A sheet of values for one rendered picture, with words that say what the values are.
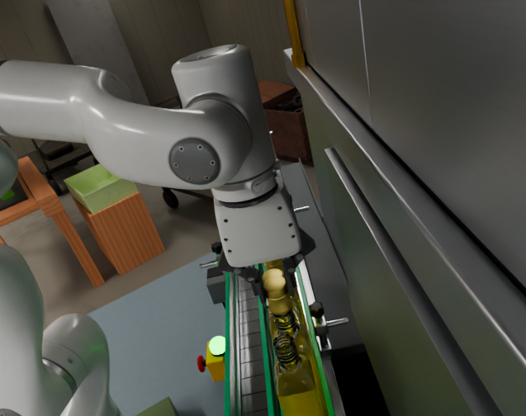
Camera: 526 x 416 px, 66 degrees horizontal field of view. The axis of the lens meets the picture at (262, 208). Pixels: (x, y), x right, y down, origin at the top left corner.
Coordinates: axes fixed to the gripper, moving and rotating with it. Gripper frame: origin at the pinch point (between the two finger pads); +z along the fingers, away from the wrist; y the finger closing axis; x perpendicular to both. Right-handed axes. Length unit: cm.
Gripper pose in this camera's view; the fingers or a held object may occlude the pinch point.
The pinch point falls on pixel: (274, 283)
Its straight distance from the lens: 58.0
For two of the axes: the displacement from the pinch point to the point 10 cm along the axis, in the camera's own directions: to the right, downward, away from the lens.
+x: 0.6, 4.9, -8.7
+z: 2.3, 8.4, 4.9
